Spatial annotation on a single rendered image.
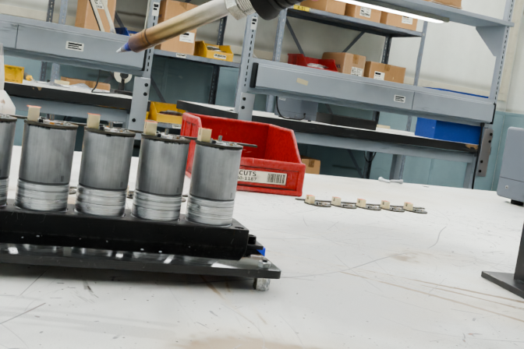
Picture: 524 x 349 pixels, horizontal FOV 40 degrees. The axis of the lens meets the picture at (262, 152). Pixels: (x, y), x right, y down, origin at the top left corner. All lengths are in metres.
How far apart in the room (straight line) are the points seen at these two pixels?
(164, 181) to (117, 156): 0.03
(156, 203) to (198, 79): 4.70
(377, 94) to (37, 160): 2.87
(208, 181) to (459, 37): 5.95
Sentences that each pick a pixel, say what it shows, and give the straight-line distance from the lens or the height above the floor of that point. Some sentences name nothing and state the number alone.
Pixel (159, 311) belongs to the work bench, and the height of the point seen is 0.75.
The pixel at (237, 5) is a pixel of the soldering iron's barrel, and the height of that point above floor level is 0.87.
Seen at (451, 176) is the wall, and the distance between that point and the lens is 6.35.
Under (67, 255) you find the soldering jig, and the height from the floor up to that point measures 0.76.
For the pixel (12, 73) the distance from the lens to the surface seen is 2.70.
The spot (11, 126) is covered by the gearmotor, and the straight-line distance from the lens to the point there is 0.35.
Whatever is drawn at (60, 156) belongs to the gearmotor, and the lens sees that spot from 0.35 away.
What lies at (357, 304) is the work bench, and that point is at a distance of 0.34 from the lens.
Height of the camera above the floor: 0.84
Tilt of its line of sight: 5 degrees down
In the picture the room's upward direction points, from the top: 8 degrees clockwise
